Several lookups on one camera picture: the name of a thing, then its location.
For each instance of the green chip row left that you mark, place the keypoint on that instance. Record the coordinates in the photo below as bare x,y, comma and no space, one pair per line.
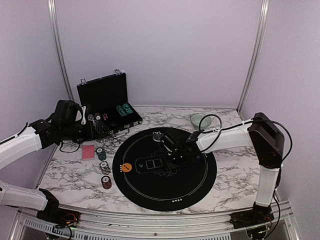
121,111

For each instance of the aluminium frame post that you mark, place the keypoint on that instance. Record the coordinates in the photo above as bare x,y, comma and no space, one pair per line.
58,47
258,42

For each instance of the orange big blind button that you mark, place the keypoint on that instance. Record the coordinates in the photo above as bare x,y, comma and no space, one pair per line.
126,167

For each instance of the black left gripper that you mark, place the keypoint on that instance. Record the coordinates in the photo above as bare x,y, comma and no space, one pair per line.
90,135

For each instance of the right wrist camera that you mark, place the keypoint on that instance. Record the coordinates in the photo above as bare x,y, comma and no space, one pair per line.
170,142

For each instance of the red playing card deck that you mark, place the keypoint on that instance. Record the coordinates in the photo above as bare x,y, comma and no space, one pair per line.
88,152

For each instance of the right aluminium frame post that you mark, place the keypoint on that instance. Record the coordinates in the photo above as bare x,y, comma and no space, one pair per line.
258,42

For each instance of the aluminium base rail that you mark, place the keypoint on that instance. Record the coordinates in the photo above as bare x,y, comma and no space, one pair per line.
105,225

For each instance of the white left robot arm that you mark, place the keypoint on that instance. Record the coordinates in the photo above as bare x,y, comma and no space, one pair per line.
35,136

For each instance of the brown red chip stack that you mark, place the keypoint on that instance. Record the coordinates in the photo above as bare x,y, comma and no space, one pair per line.
106,182

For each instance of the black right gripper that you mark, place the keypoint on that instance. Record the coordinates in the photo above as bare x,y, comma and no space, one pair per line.
170,166

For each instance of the clear acrylic dealer button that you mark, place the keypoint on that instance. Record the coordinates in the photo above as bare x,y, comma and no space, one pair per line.
157,137

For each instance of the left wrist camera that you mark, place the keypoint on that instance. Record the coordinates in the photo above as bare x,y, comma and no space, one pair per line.
68,112

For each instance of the left aluminium frame post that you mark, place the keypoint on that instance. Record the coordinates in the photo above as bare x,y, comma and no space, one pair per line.
58,47

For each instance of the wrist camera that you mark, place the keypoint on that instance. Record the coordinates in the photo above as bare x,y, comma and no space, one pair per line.
170,142
68,112

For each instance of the white black chip stack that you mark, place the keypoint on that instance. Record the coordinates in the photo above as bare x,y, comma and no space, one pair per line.
104,167

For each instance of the green chip row right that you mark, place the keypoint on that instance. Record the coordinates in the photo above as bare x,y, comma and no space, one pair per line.
127,108

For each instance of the green glass bowl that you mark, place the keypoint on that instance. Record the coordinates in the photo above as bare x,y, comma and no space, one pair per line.
200,120

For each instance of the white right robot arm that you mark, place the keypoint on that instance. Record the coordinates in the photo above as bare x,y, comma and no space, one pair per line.
265,136

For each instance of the round black poker mat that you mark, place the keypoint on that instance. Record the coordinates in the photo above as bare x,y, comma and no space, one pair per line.
150,184

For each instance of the black poker chip case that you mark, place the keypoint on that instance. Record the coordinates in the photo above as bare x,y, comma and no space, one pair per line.
103,95

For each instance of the brown 100 chip stack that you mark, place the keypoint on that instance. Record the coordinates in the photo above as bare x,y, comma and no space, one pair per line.
97,116

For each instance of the green 50 chip stack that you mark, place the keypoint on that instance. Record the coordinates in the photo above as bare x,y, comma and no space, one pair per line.
101,153

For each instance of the green chip row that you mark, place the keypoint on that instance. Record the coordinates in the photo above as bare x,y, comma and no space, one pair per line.
121,111
127,108

